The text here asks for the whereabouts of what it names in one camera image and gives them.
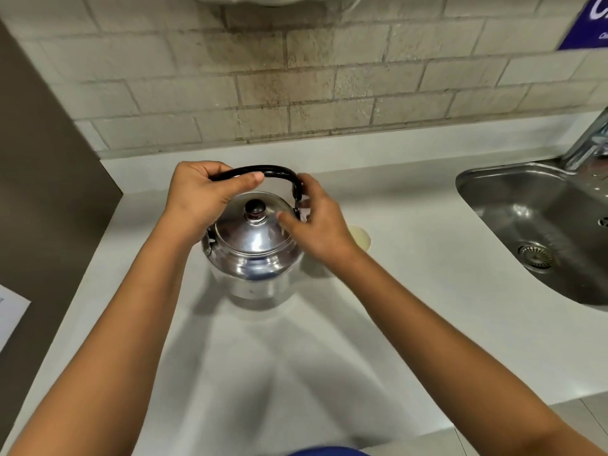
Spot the person's right hand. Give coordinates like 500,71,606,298
277,173,363,268

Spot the person's left hand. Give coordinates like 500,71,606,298
164,160,265,245

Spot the silver kettle with black handle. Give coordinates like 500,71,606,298
201,165,307,300

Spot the person's right forearm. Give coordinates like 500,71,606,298
332,248,606,456

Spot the person's left forearm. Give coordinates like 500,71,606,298
7,216,200,456

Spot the silver kettle lid black knob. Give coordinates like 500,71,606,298
214,192,293,256

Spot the cream paper cup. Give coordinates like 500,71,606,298
347,225,372,252

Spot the brown cabinet side panel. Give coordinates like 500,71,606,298
0,21,124,444

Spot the person's blue clothing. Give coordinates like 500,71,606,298
289,446,370,456

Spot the metal sink drain strainer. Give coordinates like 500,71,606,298
517,242,554,270

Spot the stainless steel sink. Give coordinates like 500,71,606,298
455,161,608,307

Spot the white paper sheet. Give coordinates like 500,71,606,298
0,284,32,353

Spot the chrome faucet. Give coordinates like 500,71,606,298
560,106,608,172

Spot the blue wall sign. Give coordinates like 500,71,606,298
558,0,608,51

